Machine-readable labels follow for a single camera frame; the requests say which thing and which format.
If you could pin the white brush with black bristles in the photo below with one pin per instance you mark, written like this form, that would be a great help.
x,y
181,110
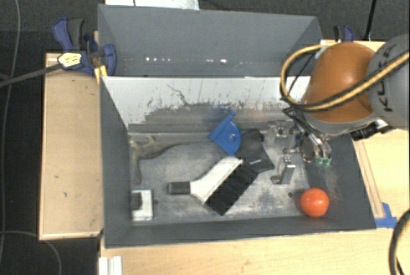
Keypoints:
x,y
221,180

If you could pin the blue quarter-round plastic piece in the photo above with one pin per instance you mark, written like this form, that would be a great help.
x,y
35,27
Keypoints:
x,y
227,137

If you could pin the grey-brown forked piece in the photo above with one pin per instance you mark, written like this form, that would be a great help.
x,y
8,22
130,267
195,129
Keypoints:
x,y
145,148

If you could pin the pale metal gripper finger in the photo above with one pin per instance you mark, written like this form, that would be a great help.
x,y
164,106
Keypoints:
x,y
287,169
278,130

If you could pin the grey metal bin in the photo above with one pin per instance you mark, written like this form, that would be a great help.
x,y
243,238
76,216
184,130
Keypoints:
x,y
179,39

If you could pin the orange ball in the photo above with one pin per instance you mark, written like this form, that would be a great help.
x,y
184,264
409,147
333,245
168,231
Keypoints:
x,y
314,202

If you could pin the black cylinder on white bracket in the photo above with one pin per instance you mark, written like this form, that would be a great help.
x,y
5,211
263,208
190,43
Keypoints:
x,y
368,132

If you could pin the pale wood board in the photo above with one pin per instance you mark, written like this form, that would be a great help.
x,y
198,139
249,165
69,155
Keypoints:
x,y
72,145

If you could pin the black flat pouch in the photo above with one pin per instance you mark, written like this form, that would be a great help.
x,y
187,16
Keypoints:
x,y
256,152

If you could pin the white and black square box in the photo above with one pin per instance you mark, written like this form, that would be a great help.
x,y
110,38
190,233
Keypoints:
x,y
142,204

